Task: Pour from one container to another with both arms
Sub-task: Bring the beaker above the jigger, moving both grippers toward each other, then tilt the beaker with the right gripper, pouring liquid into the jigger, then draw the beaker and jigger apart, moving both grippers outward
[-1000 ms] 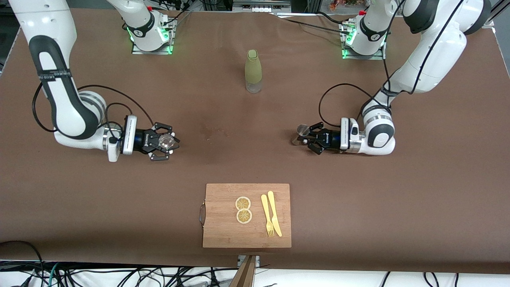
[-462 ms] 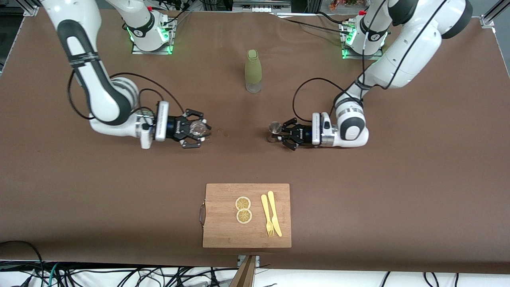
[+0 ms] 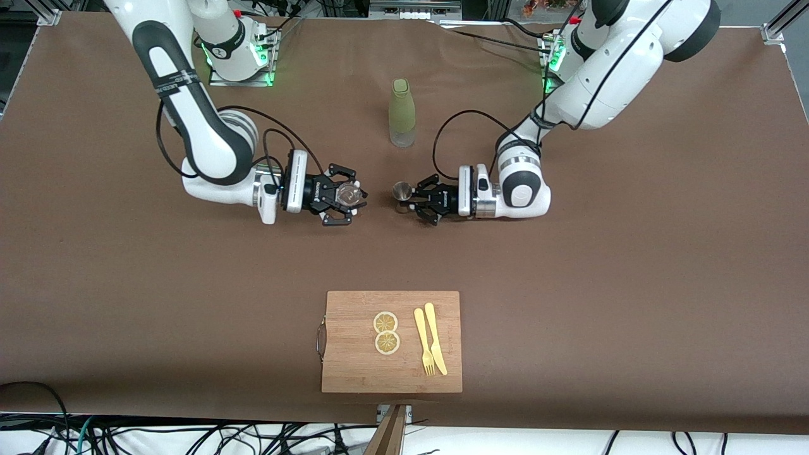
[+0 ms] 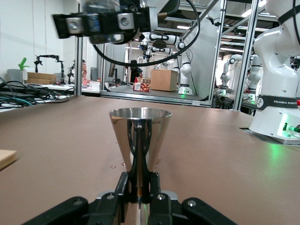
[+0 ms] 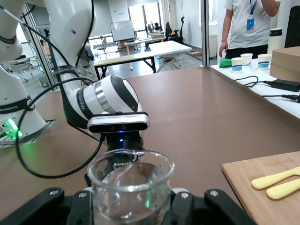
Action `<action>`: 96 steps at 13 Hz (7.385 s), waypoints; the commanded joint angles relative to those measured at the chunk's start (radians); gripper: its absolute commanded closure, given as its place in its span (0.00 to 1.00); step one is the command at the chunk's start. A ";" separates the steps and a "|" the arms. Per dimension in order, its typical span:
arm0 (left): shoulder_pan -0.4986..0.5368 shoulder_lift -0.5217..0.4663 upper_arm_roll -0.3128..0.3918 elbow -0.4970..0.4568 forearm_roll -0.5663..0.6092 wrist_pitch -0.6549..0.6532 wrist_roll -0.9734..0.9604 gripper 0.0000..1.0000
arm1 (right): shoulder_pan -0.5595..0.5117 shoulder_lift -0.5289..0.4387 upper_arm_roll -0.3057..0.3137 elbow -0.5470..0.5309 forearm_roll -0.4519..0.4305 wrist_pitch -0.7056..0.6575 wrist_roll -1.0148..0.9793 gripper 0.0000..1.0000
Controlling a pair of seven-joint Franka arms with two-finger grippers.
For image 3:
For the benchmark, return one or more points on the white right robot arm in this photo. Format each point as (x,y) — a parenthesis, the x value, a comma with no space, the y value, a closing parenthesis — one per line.
(215,145)

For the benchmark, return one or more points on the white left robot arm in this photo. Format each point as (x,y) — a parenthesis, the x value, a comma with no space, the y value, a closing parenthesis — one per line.
(607,82)

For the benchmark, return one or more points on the orange plant decoration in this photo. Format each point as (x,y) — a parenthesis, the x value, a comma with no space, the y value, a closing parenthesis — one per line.
(543,6)

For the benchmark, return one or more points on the small metal bracket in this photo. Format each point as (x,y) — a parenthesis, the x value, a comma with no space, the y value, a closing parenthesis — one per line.
(408,412)

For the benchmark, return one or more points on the yellow plastic fork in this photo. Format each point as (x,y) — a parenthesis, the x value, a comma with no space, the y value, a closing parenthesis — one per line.
(421,332)

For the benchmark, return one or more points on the yellow plastic knife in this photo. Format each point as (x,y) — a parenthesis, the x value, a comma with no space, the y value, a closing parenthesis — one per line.
(433,332)

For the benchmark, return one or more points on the wooden post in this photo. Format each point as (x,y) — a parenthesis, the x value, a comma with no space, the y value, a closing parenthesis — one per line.
(387,439)

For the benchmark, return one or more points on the clear glass beaker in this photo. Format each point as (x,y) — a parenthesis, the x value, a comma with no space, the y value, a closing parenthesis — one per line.
(351,194)

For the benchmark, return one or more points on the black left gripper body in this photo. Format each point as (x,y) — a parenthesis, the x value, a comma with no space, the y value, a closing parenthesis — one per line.
(446,198)

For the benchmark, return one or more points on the lemon slice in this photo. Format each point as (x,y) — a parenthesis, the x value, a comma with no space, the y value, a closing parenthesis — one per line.
(387,343)
(385,322)

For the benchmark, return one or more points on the wooden cutting board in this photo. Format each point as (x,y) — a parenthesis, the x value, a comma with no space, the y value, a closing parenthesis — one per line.
(354,360)

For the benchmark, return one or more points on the grey metal box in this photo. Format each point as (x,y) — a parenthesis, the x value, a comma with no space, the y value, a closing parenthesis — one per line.
(414,7)

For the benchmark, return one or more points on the brown table cover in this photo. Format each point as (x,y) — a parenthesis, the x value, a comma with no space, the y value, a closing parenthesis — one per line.
(569,284)

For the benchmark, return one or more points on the green sleeved glass bottle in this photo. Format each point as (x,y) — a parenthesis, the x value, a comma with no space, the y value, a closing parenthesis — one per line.
(402,110)

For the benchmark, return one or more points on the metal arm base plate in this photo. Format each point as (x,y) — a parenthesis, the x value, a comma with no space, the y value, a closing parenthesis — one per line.
(268,69)
(548,57)

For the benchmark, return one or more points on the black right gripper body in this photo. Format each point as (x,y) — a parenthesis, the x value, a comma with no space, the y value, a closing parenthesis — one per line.
(314,192)

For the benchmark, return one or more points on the metal hourglass jigger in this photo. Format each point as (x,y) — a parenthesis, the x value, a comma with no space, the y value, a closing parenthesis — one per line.
(401,193)

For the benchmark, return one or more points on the aluminium frame profile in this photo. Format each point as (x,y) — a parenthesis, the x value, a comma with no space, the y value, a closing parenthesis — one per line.
(780,25)
(52,12)

